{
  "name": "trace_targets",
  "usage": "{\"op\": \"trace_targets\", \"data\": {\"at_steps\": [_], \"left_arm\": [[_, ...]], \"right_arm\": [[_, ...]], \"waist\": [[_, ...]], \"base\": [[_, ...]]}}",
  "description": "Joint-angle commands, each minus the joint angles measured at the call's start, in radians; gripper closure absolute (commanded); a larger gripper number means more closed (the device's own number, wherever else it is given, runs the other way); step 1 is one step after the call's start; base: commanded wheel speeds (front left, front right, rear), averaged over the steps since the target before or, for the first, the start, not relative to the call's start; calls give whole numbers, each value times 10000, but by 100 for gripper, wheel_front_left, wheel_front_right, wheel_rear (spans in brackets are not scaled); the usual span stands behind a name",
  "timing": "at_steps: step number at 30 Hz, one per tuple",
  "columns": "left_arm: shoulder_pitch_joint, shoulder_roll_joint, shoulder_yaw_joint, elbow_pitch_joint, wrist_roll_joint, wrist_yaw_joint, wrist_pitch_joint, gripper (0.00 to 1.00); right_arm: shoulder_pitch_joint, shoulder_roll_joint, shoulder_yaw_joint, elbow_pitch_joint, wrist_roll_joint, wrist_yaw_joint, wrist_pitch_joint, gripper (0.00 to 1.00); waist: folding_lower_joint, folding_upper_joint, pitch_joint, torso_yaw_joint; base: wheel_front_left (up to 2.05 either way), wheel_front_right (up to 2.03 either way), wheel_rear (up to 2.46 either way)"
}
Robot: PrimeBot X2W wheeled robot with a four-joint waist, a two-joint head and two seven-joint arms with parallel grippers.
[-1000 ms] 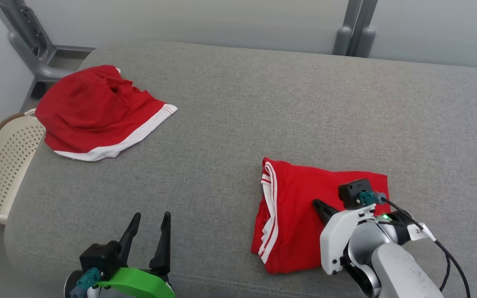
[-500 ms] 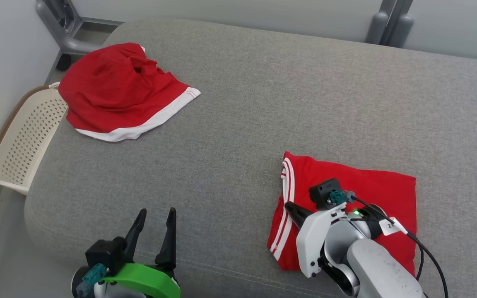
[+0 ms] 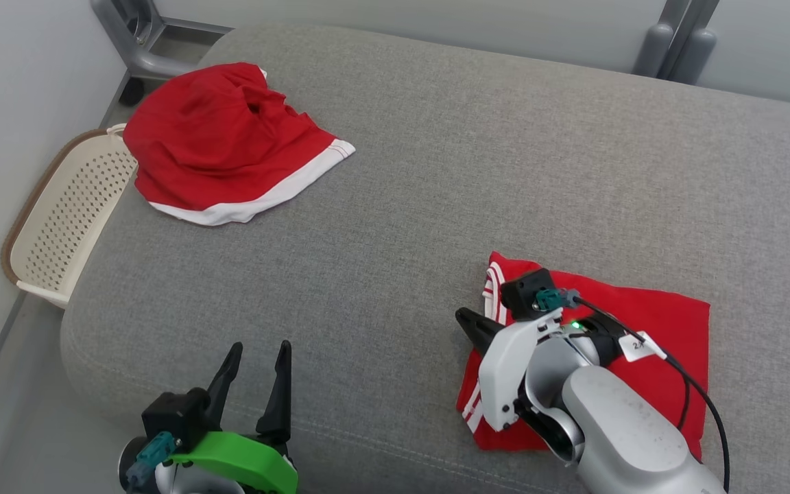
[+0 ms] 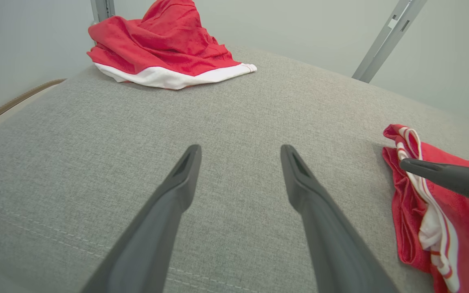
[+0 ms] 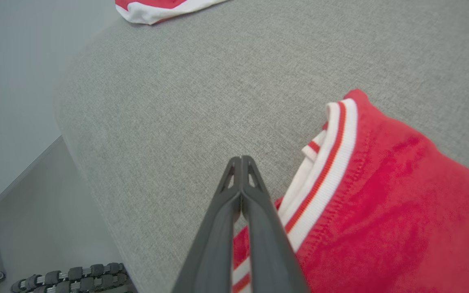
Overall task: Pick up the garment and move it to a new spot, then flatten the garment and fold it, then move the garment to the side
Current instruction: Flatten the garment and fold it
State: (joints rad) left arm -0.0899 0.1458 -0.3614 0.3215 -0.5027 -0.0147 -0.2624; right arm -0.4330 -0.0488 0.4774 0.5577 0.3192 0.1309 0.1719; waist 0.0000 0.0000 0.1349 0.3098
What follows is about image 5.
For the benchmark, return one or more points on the red shorts with white band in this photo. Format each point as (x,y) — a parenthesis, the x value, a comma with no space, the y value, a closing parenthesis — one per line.
(149,12)

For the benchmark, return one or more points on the red basketball jersey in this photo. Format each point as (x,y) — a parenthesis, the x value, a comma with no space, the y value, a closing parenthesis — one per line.
(401,203)

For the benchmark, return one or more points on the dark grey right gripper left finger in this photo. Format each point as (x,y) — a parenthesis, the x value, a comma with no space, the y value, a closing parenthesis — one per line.
(212,252)

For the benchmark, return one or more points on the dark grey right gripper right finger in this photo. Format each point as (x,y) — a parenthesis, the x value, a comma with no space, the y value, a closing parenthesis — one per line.
(271,260)

